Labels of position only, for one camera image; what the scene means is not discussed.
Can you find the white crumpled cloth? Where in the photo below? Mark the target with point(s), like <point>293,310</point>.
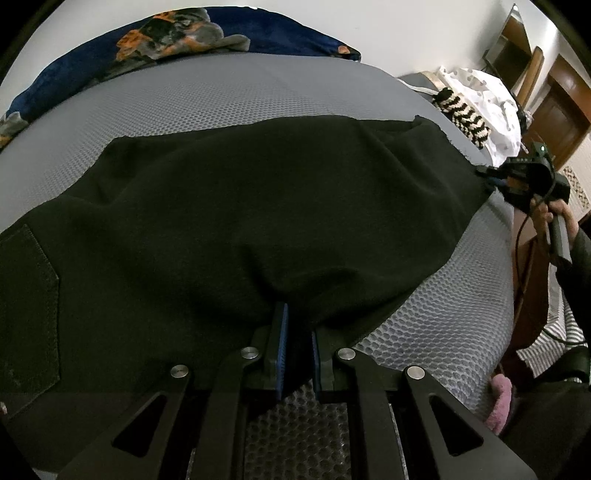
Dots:
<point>488,95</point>

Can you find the grey mesh mattress cover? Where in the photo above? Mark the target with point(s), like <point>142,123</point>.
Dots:
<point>195,94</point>

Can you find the navy floral blanket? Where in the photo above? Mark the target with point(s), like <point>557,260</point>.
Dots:
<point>163,37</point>

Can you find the person's right hand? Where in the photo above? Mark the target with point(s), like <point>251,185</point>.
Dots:
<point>543,214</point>

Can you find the black white striped cloth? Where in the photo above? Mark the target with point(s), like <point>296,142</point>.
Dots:
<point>463,116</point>

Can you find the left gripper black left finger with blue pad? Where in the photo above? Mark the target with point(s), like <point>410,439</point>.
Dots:
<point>186,433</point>

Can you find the black sleeved right forearm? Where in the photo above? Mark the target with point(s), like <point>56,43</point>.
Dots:
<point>575,280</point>

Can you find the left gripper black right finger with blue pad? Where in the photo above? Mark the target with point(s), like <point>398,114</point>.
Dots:
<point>404,424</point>

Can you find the black pants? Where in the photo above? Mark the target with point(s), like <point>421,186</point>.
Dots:
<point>173,250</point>

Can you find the brown wooden furniture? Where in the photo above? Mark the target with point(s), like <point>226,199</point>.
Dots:
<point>535,61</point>

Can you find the pink cloth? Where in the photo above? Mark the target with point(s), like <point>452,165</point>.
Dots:
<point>502,389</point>

